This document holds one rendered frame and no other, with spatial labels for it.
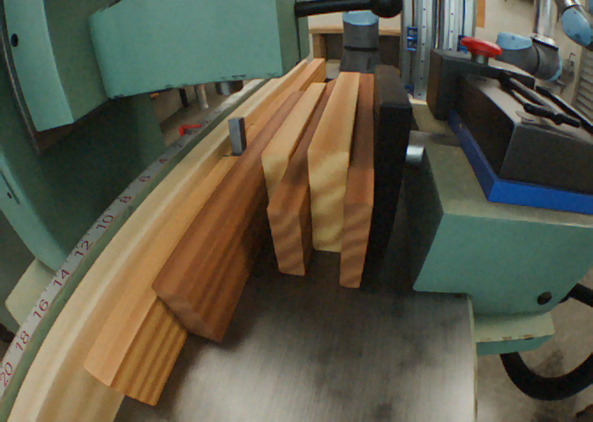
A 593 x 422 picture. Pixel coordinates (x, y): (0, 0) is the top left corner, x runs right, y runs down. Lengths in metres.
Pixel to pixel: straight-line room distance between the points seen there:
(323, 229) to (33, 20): 0.24
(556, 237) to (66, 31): 0.31
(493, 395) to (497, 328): 1.03
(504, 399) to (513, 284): 1.09
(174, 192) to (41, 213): 0.17
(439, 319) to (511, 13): 3.95
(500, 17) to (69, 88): 3.94
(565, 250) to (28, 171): 0.40
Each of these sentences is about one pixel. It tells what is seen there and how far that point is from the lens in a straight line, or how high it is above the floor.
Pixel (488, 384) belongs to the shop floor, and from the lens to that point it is 1.23.
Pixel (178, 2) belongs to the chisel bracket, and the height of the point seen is 1.05.
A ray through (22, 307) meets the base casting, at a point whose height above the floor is 0.80.
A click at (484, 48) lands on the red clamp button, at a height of 1.02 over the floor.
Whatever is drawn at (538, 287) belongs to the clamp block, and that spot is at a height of 0.91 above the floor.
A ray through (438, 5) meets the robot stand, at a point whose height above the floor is 1.08.
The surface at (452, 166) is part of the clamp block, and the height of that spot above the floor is 0.96.
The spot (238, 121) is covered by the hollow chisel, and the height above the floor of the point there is 0.96.
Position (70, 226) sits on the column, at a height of 0.90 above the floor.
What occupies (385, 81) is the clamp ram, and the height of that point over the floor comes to 1.00.
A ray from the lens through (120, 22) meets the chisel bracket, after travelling 0.19.
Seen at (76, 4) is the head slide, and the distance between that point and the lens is 0.22.
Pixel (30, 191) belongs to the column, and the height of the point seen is 0.96.
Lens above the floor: 1.03
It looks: 39 degrees down
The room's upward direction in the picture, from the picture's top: 6 degrees counter-clockwise
